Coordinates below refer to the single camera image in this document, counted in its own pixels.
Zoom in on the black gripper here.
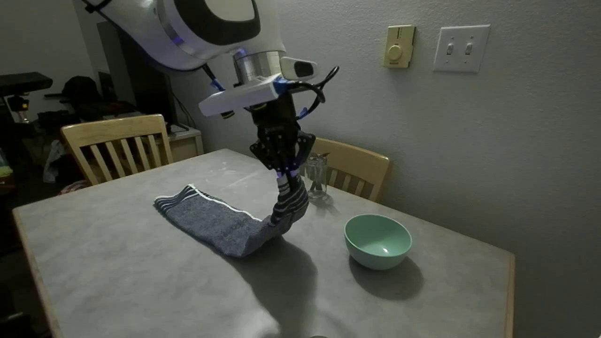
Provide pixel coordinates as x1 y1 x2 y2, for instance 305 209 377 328
247 95 319 187

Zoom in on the grey knitted sock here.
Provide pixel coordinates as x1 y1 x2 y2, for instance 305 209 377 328
151 170 311 260

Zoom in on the wooden slat-back chair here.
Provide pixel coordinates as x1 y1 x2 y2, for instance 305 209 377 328
298 132 392 204
59 112 176 187

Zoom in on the small white side cabinet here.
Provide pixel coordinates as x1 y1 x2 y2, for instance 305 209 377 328
164 121 206 163

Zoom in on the mint green bowl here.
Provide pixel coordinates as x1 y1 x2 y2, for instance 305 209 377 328
341 211 414 271

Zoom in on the black bag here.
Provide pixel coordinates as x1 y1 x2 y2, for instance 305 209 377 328
59 72 106 108

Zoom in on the black flat bench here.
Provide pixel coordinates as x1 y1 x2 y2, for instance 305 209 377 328
0 69 54 97

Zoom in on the black cable bundle blue tape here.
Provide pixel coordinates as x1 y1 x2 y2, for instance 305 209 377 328
273 59 343 121

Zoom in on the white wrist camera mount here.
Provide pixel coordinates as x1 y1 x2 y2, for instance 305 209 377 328
196 71 290 119

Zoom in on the beige wall thermostat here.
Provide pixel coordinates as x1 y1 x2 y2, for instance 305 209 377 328
380 22 418 71

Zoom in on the white double light switch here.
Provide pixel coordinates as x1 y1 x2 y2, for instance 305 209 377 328
431 22 493 74

